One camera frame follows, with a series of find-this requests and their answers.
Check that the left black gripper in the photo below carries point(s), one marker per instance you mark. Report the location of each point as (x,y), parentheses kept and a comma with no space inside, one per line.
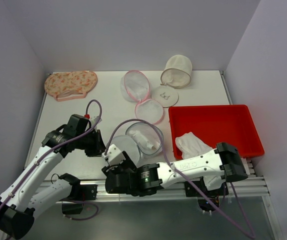
(98,148)

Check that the beige mesh laundry bag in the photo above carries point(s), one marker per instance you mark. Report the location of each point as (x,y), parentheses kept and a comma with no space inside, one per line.
(177,74)

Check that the aluminium mounting rail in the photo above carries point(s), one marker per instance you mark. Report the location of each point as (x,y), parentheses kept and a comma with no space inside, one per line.
(122,177)

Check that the white bra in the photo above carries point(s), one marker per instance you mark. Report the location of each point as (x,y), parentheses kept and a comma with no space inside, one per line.
(145,141)
(191,146)

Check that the white bra in tray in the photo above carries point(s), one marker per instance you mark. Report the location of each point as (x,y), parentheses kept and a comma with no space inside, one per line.
(191,146)

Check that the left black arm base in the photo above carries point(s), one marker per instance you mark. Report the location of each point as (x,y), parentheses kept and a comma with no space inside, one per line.
(86,192)

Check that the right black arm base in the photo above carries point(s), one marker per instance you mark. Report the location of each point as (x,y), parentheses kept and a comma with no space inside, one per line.
(216,196)

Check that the orange floral laundry bag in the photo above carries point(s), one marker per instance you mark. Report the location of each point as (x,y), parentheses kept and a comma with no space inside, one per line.
(66,86)

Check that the red plastic tray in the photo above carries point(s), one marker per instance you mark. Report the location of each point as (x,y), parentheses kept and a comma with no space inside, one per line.
(213,124)

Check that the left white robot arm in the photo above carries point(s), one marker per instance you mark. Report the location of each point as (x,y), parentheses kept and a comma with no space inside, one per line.
(20,204)

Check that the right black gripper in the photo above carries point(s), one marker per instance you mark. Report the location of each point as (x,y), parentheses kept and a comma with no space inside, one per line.
(114,168)

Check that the pink-trimmed white mesh laundry bag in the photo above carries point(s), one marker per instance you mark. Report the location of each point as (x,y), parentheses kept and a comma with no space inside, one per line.
(135,87)

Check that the grey-trimmed white mesh laundry bag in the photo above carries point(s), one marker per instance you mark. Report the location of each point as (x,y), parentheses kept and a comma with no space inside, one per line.
(135,152)

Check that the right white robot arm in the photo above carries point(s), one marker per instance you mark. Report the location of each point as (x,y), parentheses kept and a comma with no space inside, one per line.
(219,165)

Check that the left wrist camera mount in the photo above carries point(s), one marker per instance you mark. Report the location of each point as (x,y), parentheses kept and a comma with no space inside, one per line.
(93,121)

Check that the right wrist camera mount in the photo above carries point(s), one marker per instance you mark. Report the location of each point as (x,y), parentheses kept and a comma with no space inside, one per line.
(114,155)

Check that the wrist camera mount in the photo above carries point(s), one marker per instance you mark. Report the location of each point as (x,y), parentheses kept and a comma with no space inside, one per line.
(93,121)
(114,155)

